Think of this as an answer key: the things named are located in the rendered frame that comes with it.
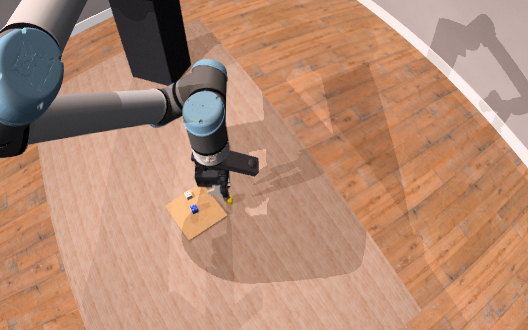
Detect white die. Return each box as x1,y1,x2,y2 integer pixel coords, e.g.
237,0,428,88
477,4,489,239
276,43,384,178
184,190,193,200

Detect blue die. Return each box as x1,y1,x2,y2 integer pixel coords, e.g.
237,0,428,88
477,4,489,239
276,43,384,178
190,204,199,214

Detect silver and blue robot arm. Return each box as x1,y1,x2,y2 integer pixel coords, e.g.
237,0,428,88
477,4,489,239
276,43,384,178
0,0,259,176

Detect tan mat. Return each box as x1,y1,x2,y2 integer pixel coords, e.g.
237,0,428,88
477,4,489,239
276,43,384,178
166,185,228,240

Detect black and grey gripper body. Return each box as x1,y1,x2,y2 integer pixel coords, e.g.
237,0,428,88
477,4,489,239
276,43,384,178
191,152,229,187

